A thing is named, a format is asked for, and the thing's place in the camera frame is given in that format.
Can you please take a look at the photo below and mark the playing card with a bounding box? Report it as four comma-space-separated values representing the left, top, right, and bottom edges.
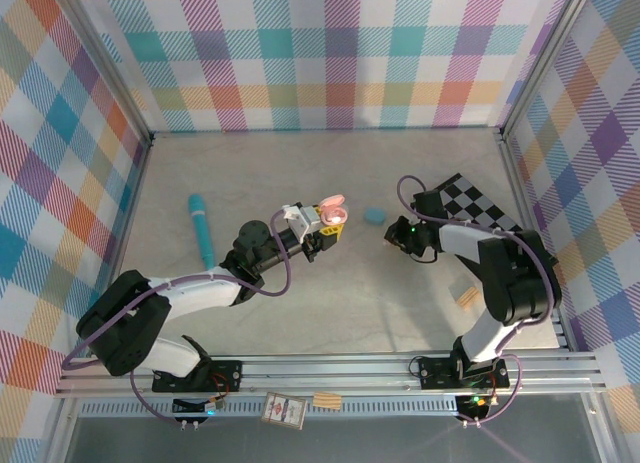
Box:
260, 391, 307, 429

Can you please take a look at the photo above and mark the perforated metal strip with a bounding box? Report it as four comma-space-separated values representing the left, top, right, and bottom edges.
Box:
79, 400, 461, 417

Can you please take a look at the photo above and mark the aluminium frame post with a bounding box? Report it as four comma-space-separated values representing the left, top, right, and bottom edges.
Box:
499, 0, 599, 140
57, 0, 154, 149

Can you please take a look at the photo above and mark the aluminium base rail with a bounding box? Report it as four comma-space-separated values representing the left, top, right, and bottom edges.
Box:
54, 352, 609, 399

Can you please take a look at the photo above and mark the black grey checkered board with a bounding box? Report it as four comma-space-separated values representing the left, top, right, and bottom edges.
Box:
430, 171, 522, 234

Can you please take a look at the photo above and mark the teal pen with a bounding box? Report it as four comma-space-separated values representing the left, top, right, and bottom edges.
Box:
187, 193, 217, 272

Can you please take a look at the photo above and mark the black controller board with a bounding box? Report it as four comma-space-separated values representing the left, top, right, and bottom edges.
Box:
455, 393, 494, 419
172, 397, 224, 417

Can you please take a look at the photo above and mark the pink earbud charging case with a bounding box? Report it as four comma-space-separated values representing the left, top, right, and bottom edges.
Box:
318, 194, 350, 225

